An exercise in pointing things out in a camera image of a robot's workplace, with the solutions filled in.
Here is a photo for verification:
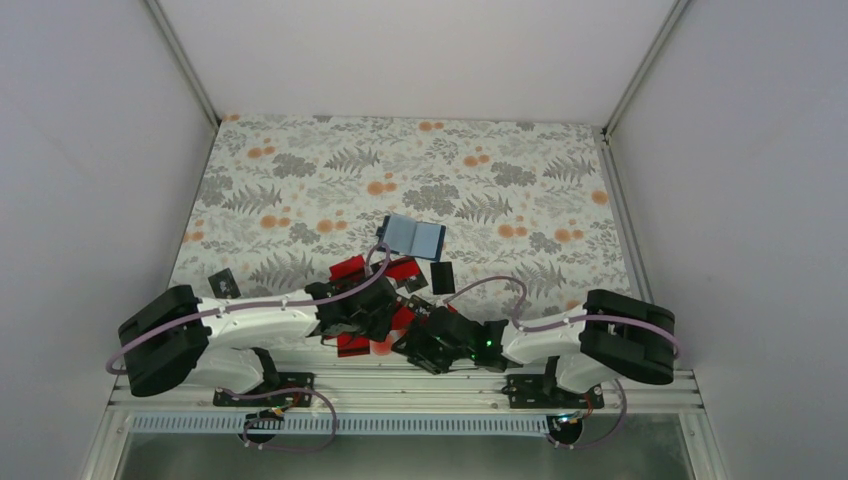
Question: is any white card with red circle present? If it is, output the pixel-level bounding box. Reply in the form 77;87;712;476
370;338;395;356

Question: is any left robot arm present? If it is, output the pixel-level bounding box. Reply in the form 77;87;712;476
107;276;398;405

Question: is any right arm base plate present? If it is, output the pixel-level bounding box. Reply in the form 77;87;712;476
501;374;605;409

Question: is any blue leather card holder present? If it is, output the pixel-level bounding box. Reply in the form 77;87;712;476
376;213;447;262

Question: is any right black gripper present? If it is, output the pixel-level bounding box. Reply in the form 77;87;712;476
392;323;475;375

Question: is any white slotted cable duct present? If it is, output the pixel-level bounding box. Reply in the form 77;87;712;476
129;412;549;437

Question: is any aluminium frame rail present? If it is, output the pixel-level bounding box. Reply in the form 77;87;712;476
109;360;704;415

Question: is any red card top centre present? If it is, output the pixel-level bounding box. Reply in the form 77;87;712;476
384;257;428;293

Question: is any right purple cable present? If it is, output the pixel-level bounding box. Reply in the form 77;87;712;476
443;276;680;452

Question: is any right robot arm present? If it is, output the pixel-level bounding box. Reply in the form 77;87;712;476
392;289;679;407

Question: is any floral table mat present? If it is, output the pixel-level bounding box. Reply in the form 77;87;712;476
171;114;632;320

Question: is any red card bottom edge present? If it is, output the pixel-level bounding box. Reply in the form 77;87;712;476
336;334;371;358

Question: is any red card top left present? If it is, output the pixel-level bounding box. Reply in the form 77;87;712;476
329;255;366;282

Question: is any black card apart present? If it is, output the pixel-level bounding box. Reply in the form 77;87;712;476
430;262;456;295

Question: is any black vip card far left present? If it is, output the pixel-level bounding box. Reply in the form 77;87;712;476
207;268;241;299

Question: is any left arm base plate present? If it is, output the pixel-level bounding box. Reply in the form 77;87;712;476
212;372;315;408

